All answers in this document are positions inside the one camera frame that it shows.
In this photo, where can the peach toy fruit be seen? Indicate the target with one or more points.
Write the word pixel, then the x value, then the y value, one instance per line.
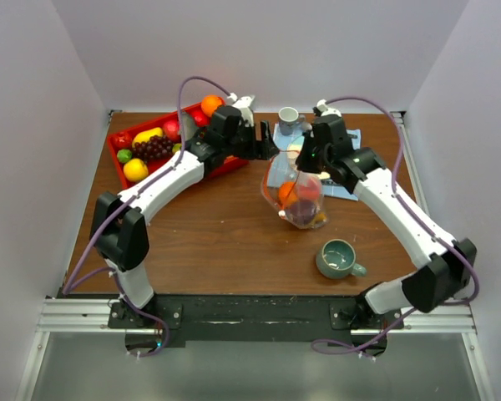
pixel 309 188

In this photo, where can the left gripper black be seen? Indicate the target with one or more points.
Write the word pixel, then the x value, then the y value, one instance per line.
pixel 256 150

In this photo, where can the orange pretzel snack toy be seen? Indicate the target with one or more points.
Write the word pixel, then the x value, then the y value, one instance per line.
pixel 319 218

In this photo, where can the aluminium frame rail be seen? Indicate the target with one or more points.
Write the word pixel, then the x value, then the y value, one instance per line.
pixel 96 315

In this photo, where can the grey toy fish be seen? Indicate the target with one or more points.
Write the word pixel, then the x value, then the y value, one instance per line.
pixel 188 127

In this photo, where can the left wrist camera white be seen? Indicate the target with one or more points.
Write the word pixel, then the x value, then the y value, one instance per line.
pixel 245 104

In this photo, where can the red apple toy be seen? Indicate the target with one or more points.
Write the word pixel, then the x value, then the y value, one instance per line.
pixel 199 117

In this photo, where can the green lime toy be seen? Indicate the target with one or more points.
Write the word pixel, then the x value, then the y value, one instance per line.
pixel 124 156

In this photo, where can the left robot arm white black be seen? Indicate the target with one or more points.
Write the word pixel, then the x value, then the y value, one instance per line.
pixel 119 229

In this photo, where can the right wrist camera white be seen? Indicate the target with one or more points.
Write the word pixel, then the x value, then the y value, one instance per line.
pixel 324 113

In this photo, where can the grey white cup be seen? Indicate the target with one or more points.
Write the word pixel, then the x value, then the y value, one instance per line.
pixel 289 120

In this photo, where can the clear zip top bag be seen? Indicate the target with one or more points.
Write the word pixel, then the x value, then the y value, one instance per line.
pixel 270 194

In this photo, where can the green ceramic mug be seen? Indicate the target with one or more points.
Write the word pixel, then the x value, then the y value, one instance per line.
pixel 337 259

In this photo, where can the orange fruit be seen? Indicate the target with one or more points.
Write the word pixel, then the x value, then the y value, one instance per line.
pixel 210 103

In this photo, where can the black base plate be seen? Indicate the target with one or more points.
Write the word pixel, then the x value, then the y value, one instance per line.
pixel 262 318

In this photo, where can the dark red plum toy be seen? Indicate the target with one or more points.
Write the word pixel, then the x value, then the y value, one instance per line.
pixel 302 212

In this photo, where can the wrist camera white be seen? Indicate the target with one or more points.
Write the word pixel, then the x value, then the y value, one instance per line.
pixel 324 113
pixel 245 104

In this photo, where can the blue cream plate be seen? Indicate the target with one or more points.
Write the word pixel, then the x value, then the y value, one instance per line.
pixel 292 153

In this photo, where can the blue checked cloth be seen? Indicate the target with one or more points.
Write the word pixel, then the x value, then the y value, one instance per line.
pixel 342 192

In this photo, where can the orange tangerine toy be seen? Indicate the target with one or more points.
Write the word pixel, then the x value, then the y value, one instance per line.
pixel 287 194

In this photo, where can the yellow round fruit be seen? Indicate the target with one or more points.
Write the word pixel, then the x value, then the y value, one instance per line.
pixel 135 170

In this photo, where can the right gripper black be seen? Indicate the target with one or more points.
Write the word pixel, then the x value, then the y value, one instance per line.
pixel 302 162

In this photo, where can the red plastic tray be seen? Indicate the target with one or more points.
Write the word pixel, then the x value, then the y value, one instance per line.
pixel 153 165

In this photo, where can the purple grapes bunch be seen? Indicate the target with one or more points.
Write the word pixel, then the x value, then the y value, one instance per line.
pixel 156 148

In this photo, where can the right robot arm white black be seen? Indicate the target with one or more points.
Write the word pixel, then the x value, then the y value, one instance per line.
pixel 443 264

